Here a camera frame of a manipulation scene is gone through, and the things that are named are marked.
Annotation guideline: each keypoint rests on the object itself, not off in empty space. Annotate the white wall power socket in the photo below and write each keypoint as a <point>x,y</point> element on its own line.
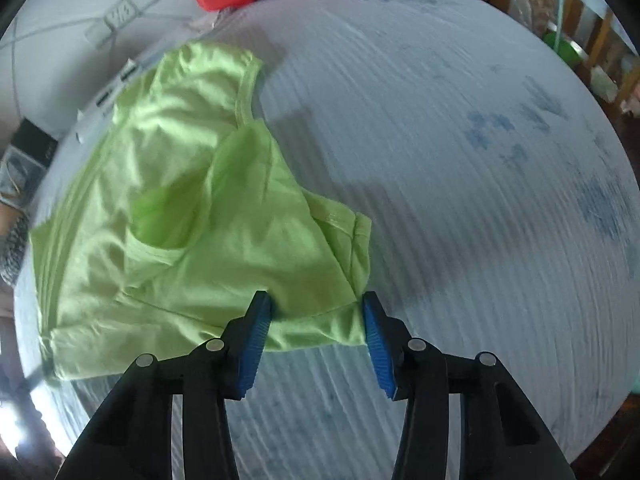
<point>121,15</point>

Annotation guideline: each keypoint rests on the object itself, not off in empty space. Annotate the black gift bag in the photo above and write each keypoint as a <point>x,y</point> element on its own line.
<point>30,147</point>

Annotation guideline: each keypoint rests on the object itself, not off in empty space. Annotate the white folded paper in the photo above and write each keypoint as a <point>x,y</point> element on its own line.
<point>92,120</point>

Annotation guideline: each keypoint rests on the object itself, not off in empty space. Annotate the black and white pen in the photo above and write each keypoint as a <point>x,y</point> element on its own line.
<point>103,99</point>

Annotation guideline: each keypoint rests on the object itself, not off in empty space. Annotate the black white checkered cloth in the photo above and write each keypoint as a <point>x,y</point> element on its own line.
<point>12,250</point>

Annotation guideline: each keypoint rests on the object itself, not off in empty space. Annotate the wooden railing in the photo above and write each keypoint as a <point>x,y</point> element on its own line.
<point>595,25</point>

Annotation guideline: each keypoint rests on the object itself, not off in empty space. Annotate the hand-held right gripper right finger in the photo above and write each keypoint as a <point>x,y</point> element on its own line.
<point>377,350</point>

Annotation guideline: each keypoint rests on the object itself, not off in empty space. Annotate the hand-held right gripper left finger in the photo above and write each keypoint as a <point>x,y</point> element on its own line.
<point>255,345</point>

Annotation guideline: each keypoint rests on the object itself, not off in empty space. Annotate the lime green t-shirt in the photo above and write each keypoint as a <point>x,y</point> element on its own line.
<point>175,210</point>

